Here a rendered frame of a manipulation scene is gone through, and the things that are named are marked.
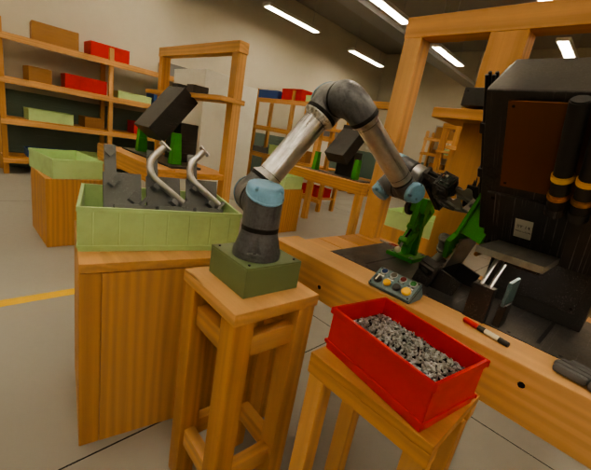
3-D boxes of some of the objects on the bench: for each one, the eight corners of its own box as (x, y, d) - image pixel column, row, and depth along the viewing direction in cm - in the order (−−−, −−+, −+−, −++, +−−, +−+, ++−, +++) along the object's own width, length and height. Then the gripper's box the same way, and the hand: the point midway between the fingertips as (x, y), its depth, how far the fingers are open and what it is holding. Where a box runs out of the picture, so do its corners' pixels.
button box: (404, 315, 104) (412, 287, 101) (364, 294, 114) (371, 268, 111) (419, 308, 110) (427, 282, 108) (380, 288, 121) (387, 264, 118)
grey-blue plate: (497, 328, 98) (515, 284, 94) (490, 325, 99) (506, 282, 96) (507, 321, 105) (523, 279, 101) (500, 317, 106) (515, 276, 102)
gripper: (415, 177, 124) (467, 208, 111) (435, 159, 125) (488, 187, 113) (414, 192, 130) (463, 223, 118) (433, 175, 132) (484, 203, 120)
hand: (471, 208), depth 119 cm, fingers closed on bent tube, 3 cm apart
